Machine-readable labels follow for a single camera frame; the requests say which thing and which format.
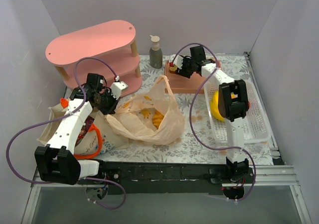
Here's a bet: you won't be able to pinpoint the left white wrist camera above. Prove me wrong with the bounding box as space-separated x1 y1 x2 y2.
110 76 128 100

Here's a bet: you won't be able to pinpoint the white plastic basket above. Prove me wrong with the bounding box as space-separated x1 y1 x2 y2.
203 80 271 144

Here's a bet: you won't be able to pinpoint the pink three-tier shelf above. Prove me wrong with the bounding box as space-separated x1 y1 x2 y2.
45 20 143 96

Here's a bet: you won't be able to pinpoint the orange fruit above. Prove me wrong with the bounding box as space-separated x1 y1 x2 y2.
231 93 238 100

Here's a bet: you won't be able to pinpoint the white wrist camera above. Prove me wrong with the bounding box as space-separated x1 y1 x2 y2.
168 54 183 69
110 76 128 100

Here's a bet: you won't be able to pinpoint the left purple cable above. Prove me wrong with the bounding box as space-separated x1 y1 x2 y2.
6 57 127 210

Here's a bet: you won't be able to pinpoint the terracotta plastic tray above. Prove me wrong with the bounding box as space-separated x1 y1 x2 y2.
164 58 221 94

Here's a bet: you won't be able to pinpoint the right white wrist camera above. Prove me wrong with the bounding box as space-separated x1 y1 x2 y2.
168 54 183 69

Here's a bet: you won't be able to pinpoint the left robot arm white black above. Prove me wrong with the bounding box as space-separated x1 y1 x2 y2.
34 73 128 185

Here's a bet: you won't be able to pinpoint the beige canvas tote bag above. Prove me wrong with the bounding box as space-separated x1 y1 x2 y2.
37 99 129 159

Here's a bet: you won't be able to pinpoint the brown cracker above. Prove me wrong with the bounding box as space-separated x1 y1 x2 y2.
169 65 177 74

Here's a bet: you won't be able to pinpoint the croissant bread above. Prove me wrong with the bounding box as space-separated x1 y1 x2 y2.
152 110 164 129

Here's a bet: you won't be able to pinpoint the purple cable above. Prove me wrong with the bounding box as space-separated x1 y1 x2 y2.
173 43 257 202
6 57 127 210

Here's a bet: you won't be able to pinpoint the black mounting base rail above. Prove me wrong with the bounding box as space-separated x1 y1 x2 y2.
44 160 257 200

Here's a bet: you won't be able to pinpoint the yellow banana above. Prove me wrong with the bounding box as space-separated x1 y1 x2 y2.
210 91 224 121

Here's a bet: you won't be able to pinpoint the snack packets in tote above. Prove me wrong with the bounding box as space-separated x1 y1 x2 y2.
75 116 94 146

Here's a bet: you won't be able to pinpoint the floral table mat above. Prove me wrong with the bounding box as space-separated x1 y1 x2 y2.
46 54 275 165

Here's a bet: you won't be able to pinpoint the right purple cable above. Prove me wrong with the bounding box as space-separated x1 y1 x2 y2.
173 43 257 202

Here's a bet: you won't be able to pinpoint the orange plastic grocery bag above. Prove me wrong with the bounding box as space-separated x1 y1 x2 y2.
105 75 185 145

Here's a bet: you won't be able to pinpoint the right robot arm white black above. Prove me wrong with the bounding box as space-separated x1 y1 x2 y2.
169 43 249 183

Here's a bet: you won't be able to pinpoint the grey pump soap bottle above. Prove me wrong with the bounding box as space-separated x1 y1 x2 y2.
149 35 162 69

